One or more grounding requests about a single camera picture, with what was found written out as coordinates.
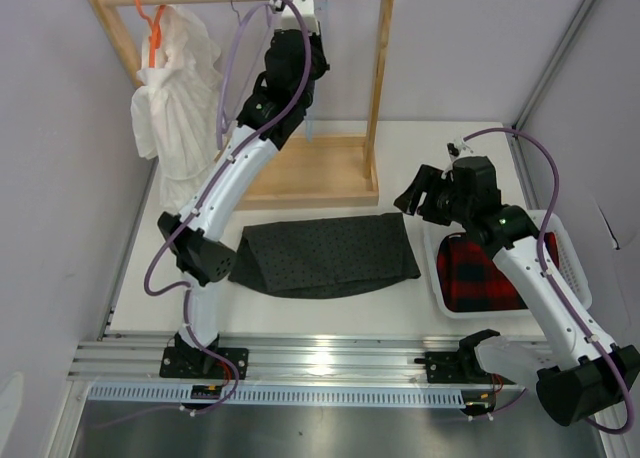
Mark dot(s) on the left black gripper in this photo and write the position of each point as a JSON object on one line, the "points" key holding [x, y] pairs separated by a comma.
{"points": [[315, 42]]}

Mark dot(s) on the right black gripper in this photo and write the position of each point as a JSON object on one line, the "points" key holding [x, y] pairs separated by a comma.
{"points": [[427, 178]]}

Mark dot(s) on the light blue wire hanger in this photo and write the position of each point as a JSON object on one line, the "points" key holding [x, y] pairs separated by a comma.
{"points": [[321, 9]]}

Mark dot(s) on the grey dotted skirt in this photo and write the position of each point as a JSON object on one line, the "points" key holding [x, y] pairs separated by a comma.
{"points": [[325, 258]]}

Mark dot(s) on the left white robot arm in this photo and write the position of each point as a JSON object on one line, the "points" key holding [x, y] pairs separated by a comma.
{"points": [[193, 235]]}

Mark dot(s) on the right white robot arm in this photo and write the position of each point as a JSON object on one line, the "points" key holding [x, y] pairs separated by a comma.
{"points": [[588, 371]]}

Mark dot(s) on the purple plastic hanger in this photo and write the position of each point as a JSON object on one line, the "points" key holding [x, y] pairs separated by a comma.
{"points": [[222, 120]]}

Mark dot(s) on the orange plastic hanger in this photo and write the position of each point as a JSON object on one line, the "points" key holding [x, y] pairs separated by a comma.
{"points": [[155, 32]]}

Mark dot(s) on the red black plaid garment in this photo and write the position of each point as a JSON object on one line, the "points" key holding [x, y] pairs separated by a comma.
{"points": [[470, 282]]}

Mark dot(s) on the wooden clothes rack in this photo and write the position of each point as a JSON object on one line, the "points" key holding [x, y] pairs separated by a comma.
{"points": [[334, 170]]}

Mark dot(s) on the white ruffled garment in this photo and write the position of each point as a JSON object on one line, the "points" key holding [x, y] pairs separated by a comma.
{"points": [[174, 111]]}

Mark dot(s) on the white plastic basket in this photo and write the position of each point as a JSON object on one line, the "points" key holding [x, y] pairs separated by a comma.
{"points": [[557, 243]]}

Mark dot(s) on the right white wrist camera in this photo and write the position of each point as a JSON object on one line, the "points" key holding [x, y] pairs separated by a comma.
{"points": [[458, 148]]}

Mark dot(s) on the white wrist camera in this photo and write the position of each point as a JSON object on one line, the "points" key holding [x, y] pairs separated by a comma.
{"points": [[458, 148], [288, 19]]}

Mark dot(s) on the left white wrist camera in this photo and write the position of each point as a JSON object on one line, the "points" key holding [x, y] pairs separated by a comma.
{"points": [[288, 19]]}

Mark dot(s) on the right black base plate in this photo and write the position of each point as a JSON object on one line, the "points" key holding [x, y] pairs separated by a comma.
{"points": [[444, 367]]}

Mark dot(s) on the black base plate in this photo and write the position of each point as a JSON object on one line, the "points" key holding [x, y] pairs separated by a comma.
{"points": [[189, 363], [444, 367]]}

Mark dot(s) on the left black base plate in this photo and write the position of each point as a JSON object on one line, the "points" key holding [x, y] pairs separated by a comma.
{"points": [[189, 363]]}

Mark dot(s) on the white slotted cable duct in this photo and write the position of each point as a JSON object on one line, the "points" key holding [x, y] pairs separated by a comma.
{"points": [[281, 395]]}

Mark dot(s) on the aluminium mounting rail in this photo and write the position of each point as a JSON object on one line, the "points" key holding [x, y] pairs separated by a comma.
{"points": [[273, 359]]}

